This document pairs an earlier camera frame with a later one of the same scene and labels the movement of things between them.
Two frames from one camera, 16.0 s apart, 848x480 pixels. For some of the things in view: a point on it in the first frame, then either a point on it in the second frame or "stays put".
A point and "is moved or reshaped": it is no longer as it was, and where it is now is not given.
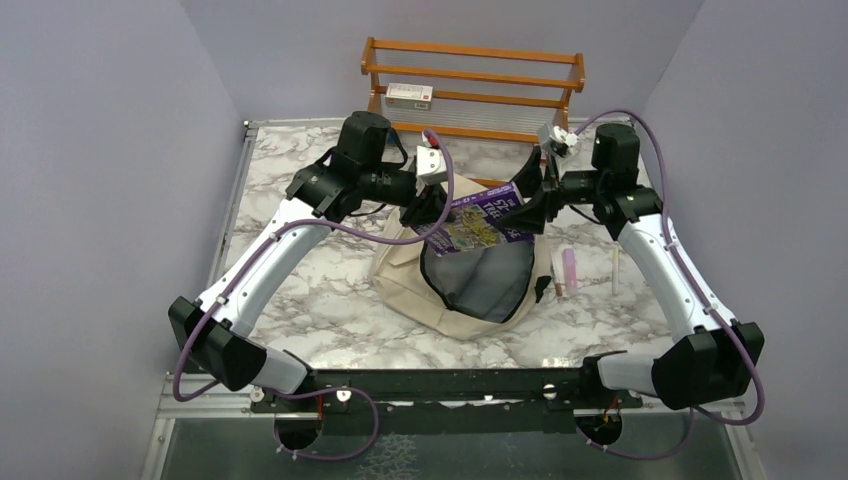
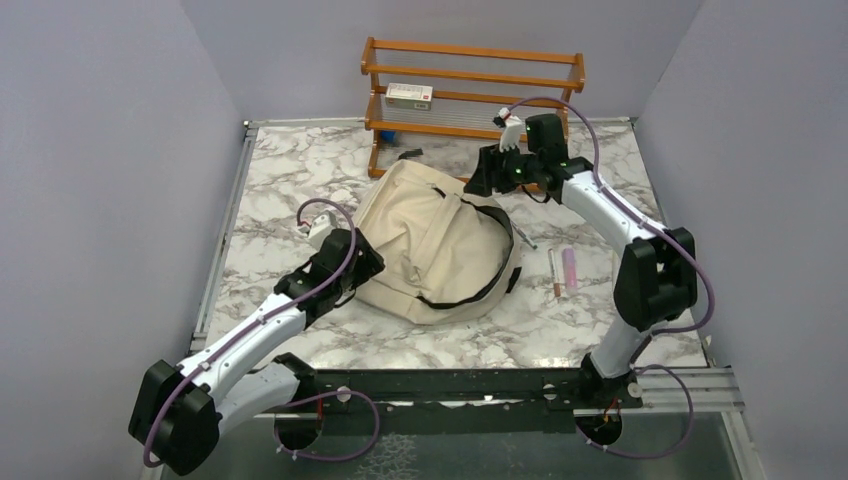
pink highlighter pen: x=569 y=258 stays put
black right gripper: x=532 y=215 -> x=489 y=172
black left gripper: x=429 y=206 -> x=370 y=263
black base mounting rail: x=450 y=401 stays put
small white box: x=409 y=96 stays put
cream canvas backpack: x=469 y=295 is moved or reshaped
